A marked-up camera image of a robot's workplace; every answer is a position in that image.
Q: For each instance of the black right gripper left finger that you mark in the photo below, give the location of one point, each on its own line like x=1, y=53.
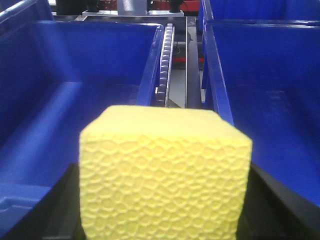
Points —
x=56, y=216

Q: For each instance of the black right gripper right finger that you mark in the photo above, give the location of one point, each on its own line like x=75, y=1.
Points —
x=272, y=211

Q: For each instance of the yellow foam block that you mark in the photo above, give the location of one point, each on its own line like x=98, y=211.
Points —
x=158, y=173

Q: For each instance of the blue plastic bin left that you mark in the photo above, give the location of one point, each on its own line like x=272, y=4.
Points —
x=55, y=78

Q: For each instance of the blue plastic bin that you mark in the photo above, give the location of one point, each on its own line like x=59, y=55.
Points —
x=262, y=74
x=55, y=78

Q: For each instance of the blue plastic bin right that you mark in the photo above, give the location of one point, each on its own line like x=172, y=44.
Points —
x=262, y=74

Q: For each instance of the roller conveyor rail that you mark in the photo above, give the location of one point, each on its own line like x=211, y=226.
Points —
x=162, y=91

